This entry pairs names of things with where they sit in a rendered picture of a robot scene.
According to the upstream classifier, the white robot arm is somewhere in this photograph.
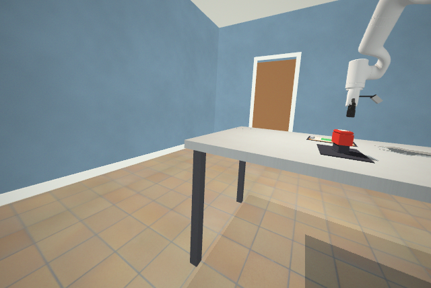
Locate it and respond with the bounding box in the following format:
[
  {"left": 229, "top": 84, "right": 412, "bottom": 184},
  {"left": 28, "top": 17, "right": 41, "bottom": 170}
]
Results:
[{"left": 345, "top": 0, "right": 431, "bottom": 89}]

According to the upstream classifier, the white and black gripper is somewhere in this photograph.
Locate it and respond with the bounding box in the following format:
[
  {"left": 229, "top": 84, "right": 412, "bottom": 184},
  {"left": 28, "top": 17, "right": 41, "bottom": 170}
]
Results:
[{"left": 345, "top": 88, "right": 363, "bottom": 117}]

